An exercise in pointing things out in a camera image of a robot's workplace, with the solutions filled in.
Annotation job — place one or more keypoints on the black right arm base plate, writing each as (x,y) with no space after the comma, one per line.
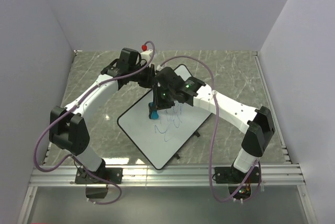
(230,175)

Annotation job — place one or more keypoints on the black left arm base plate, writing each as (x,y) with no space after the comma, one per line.
(113,174)

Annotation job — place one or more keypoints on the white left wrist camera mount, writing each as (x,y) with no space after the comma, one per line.
(146,53)

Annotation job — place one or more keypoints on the white whiteboard black frame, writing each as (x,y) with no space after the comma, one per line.
(160,139)

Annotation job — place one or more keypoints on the blue bone-shaped whiteboard eraser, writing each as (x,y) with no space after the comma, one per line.
(154,115)

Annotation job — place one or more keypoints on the aluminium front rail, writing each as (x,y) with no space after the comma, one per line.
(173,175)

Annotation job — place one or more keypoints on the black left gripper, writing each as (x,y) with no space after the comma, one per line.
(150,79)

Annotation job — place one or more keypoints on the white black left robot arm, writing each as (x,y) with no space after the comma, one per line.
(68,129)

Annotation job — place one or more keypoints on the aluminium rail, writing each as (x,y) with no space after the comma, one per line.
(173,175)
(276,151)

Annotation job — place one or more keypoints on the aluminium right side rail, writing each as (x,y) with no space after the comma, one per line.
(276,151)

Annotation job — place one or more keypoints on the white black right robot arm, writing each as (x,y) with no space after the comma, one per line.
(257,125)

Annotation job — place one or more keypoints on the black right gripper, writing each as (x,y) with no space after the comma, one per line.
(157,104)

